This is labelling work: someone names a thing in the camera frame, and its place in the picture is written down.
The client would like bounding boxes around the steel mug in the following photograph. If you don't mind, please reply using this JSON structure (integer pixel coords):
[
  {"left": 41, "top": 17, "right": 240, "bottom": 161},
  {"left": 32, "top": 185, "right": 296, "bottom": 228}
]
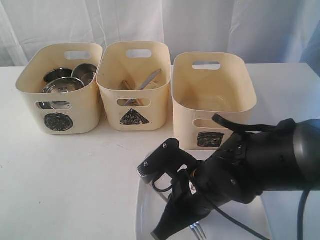
[
  {"left": 71, "top": 63, "right": 98, "bottom": 87},
  {"left": 43, "top": 67, "right": 73, "bottom": 83}
]

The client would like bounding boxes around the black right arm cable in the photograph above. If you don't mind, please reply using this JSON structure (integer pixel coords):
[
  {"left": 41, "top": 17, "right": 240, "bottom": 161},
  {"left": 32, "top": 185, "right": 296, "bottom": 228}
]
[{"left": 152, "top": 113, "right": 316, "bottom": 240}]

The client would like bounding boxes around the cream bin with triangle mark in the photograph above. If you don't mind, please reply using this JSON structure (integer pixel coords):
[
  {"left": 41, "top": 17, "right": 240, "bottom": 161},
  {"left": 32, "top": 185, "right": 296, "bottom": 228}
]
[{"left": 96, "top": 41, "right": 171, "bottom": 131}]

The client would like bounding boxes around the cream bin with square mark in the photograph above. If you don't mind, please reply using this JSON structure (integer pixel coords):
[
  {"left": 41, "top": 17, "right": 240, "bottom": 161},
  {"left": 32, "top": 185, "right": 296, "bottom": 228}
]
[{"left": 171, "top": 52, "right": 258, "bottom": 151}]

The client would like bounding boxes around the cream bin with circle mark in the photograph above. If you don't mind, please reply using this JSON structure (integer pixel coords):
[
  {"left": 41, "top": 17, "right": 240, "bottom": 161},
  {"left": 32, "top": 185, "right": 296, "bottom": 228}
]
[{"left": 15, "top": 43, "right": 103, "bottom": 135}]

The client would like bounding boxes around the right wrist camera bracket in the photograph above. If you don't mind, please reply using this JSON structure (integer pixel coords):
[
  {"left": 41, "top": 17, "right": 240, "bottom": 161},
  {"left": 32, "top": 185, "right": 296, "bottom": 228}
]
[{"left": 137, "top": 138, "right": 201, "bottom": 193}]

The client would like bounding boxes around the steel fork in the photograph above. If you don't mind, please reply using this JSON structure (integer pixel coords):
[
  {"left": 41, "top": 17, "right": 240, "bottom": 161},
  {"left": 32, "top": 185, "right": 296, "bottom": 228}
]
[{"left": 157, "top": 192, "right": 207, "bottom": 240}]

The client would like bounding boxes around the stainless steel bowl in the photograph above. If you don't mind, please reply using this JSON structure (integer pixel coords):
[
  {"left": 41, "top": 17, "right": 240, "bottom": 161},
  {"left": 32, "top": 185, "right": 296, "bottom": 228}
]
[{"left": 37, "top": 76, "right": 84, "bottom": 110}]

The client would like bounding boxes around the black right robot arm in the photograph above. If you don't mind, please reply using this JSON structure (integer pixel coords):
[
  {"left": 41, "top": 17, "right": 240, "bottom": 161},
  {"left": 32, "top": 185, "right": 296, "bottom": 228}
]
[{"left": 150, "top": 119, "right": 320, "bottom": 240}]

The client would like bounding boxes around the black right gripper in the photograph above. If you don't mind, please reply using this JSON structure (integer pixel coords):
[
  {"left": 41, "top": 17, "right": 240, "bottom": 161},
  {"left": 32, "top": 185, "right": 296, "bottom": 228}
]
[{"left": 151, "top": 154, "right": 262, "bottom": 237}]

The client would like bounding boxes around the white backdrop curtain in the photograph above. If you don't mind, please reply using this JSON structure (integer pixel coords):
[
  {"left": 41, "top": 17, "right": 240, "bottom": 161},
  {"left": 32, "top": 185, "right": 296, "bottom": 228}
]
[{"left": 0, "top": 0, "right": 320, "bottom": 72}]

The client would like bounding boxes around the steel table knife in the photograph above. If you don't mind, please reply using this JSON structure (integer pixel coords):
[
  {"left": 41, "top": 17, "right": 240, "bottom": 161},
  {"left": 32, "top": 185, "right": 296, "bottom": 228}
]
[{"left": 124, "top": 69, "right": 162, "bottom": 107}]

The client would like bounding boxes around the white rectangular plate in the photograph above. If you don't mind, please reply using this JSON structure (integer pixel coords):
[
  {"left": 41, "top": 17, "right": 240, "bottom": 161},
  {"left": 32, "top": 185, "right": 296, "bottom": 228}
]
[{"left": 134, "top": 149, "right": 273, "bottom": 240}]

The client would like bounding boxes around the wooden chopstick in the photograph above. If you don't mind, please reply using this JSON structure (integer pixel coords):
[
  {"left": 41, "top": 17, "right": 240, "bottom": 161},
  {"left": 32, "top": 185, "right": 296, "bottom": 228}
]
[
  {"left": 118, "top": 79, "right": 136, "bottom": 91},
  {"left": 129, "top": 99, "right": 145, "bottom": 107}
]

